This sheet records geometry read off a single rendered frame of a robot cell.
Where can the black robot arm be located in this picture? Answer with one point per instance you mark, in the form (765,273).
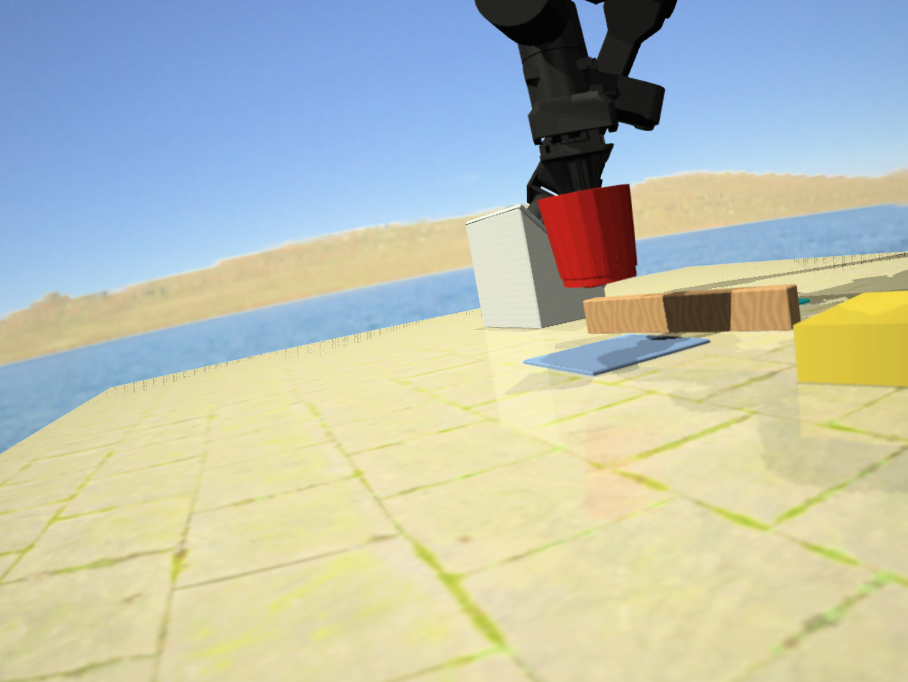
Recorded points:
(541,25)

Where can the red cup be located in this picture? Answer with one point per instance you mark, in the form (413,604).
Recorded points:
(592,235)

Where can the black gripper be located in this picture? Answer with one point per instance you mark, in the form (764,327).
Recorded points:
(569,118)

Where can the yellow block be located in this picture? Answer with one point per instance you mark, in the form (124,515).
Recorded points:
(861,341)

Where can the wooden bar with dark middle section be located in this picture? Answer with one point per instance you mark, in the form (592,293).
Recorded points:
(736,309)

